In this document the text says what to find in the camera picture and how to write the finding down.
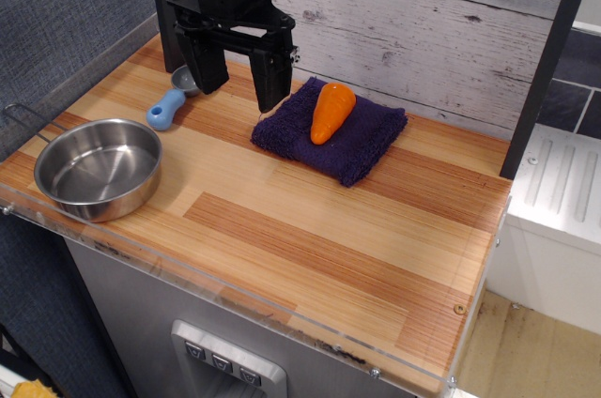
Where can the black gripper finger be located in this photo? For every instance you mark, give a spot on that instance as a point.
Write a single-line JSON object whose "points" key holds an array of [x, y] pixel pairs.
{"points": [[203, 56], [272, 74]]}

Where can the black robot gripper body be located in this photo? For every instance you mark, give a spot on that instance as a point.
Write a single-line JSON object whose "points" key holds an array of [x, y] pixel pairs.
{"points": [[234, 25]]}

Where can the stainless steel pot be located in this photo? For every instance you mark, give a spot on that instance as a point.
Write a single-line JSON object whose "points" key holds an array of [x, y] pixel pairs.
{"points": [[97, 171]]}

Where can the orange toy carrot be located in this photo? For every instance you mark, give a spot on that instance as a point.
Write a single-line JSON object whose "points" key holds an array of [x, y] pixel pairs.
{"points": [[334, 105]]}

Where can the blue grey toy scoop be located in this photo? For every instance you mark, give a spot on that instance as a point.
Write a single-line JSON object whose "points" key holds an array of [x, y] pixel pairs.
{"points": [[161, 115]]}

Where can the purple folded towel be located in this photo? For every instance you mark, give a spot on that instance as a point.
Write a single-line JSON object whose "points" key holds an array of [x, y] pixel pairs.
{"points": [[351, 152]]}

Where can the clear acrylic table guard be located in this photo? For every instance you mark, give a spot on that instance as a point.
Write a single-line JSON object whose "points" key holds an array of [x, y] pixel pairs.
{"points": [[315, 275]]}

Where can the grey toy appliance cabinet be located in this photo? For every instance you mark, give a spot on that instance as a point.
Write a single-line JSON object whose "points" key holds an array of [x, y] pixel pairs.
{"points": [[138, 311]]}

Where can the white toy sink unit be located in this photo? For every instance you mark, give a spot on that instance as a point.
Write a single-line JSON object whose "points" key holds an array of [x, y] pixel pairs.
{"points": [[548, 253]]}

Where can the yellow object bottom left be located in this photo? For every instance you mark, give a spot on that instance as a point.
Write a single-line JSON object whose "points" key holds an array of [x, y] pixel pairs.
{"points": [[32, 389]]}

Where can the black right frame post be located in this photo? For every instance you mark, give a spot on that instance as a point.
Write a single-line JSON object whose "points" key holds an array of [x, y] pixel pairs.
{"points": [[558, 35]]}

